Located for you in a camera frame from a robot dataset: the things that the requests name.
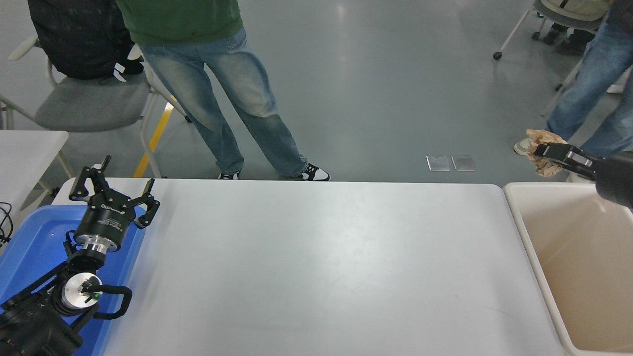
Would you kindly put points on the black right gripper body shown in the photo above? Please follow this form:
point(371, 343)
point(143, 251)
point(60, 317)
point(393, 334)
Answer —
point(615, 178)

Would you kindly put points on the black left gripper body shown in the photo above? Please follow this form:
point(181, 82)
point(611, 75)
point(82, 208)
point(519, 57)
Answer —
point(106, 220)

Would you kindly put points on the tan paper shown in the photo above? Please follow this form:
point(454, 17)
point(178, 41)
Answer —
point(546, 165)

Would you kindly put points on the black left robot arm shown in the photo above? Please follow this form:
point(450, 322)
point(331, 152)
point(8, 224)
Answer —
point(29, 326)

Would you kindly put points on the yellow floor tape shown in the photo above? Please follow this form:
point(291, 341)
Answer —
point(154, 138)

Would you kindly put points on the blue plastic tray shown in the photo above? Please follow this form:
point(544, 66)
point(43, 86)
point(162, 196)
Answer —
point(34, 237)

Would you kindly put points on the person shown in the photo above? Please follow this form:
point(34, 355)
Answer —
point(593, 84)
point(573, 44)
point(217, 74)

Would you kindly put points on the white side table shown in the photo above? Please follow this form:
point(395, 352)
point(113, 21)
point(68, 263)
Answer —
point(24, 153)

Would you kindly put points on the grey seat white chair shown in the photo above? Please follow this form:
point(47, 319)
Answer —
point(89, 104)

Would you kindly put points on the silver floor plate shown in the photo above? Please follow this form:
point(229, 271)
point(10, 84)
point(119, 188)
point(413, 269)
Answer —
point(438, 162)
point(463, 162)

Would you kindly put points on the large pale plastic bin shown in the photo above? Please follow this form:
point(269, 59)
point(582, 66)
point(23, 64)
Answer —
point(583, 277)

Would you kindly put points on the wheeled office chair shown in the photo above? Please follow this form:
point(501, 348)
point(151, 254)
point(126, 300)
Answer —
point(546, 9)

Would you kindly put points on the black jacket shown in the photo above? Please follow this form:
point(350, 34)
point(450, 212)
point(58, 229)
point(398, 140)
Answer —
point(74, 34)

